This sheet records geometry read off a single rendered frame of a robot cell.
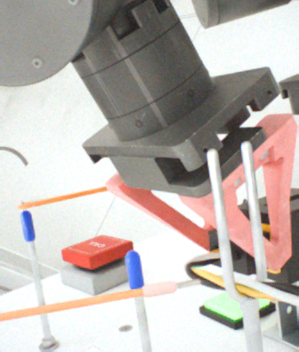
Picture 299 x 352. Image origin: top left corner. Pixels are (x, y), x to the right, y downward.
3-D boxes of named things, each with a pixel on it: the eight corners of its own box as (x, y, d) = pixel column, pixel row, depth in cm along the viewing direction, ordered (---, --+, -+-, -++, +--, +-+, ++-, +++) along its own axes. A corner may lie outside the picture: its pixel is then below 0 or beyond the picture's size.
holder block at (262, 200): (351, 256, 30) (345, 192, 29) (288, 286, 27) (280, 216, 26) (298, 244, 33) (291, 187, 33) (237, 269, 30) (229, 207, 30)
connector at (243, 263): (304, 256, 28) (303, 222, 28) (244, 277, 26) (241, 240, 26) (266, 247, 31) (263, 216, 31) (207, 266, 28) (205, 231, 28)
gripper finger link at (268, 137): (275, 322, 23) (181, 159, 20) (186, 285, 29) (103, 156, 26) (351, 228, 26) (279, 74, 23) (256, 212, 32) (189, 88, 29)
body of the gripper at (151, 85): (200, 183, 20) (108, 23, 18) (94, 171, 29) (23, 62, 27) (290, 98, 23) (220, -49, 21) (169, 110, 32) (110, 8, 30)
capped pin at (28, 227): (64, 342, 35) (38, 195, 34) (49, 353, 34) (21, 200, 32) (50, 339, 36) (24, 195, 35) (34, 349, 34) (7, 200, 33)
